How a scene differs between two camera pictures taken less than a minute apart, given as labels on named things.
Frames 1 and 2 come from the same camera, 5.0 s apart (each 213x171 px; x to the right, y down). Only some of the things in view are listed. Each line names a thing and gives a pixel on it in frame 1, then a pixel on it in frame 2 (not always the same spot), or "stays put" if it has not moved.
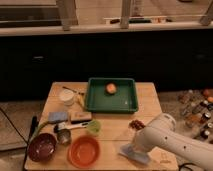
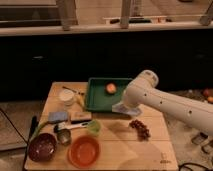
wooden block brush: [80, 117] stays put
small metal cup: [64, 136] stays put
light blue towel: [134, 153] → [132, 110]
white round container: [67, 96] stays put
